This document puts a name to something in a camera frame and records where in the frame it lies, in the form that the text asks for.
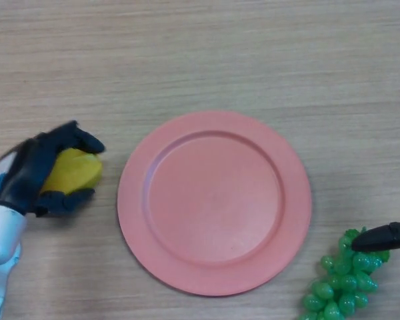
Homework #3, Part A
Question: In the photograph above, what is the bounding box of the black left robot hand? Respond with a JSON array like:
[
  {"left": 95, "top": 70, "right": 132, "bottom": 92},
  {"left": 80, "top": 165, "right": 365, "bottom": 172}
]
[{"left": 0, "top": 120, "right": 106, "bottom": 217}]

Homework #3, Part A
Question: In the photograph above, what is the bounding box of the green grape bunch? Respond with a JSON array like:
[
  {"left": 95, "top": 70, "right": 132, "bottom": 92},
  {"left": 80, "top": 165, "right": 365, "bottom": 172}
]
[{"left": 299, "top": 227, "right": 391, "bottom": 320}]

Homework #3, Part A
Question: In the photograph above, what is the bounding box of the pink round plate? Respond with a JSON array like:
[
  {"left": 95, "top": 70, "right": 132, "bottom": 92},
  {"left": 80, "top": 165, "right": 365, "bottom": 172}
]
[{"left": 117, "top": 111, "right": 313, "bottom": 297}]

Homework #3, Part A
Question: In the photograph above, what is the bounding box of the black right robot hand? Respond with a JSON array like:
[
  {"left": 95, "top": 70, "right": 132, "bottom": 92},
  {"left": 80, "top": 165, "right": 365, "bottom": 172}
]
[{"left": 351, "top": 78, "right": 400, "bottom": 253}]

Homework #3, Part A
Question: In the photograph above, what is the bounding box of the yellow starfruit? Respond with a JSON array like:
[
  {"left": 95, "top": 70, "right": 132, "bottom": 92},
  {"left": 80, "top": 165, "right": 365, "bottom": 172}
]
[{"left": 41, "top": 149, "right": 104, "bottom": 195}]

